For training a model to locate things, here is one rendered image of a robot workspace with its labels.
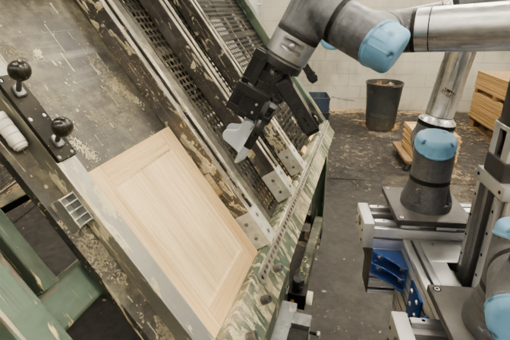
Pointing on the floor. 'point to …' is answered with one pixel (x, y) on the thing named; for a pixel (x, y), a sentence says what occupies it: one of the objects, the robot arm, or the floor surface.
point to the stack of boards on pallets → (488, 100)
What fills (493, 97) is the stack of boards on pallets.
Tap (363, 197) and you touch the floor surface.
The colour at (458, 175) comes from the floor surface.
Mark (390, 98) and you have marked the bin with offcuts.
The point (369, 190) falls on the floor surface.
